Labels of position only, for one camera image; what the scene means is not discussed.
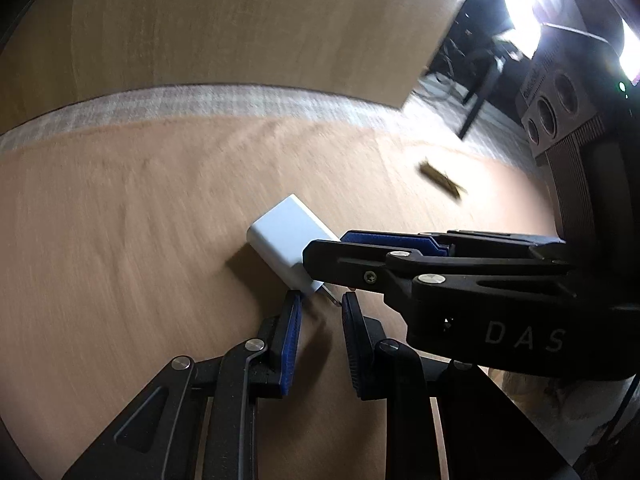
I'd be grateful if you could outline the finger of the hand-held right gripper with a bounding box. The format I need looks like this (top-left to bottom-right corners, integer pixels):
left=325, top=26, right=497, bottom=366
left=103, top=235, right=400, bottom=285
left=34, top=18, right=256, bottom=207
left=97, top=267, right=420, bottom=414
left=340, top=230, right=569, bottom=261
left=302, top=237, right=576, bottom=327

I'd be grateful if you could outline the checkered cloth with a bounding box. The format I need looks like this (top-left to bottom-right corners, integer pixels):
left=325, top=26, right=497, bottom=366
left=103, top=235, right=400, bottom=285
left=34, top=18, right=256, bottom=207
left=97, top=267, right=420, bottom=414
left=0, top=85, right=556, bottom=196

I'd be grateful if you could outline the white wall charger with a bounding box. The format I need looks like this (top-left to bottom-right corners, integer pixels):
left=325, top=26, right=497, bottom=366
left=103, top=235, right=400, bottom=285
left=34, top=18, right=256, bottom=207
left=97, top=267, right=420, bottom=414
left=246, top=194, right=346, bottom=308

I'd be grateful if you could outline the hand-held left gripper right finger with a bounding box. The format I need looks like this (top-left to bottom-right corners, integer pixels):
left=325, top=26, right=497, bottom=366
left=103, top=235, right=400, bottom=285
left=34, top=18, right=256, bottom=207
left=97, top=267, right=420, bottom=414
left=341, top=291, right=576, bottom=480

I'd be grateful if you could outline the wooden clothespin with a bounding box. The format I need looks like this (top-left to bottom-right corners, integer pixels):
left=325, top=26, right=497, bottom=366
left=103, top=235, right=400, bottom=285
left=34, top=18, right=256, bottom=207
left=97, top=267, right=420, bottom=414
left=419, top=160, right=468, bottom=203

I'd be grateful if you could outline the cream fuzzy cloth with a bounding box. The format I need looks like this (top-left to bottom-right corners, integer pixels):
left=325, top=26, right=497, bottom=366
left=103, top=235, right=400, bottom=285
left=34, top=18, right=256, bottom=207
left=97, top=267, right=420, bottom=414
left=487, top=367, right=631, bottom=461

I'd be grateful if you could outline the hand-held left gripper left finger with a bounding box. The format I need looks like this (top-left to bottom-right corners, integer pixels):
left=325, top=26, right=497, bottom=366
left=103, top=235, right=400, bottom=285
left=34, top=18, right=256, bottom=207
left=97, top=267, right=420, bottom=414
left=62, top=290, right=303, bottom=480

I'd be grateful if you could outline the large light wooden board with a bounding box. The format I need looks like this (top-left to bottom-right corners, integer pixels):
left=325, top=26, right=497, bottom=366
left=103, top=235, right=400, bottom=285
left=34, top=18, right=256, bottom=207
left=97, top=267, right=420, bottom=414
left=0, top=0, right=496, bottom=126

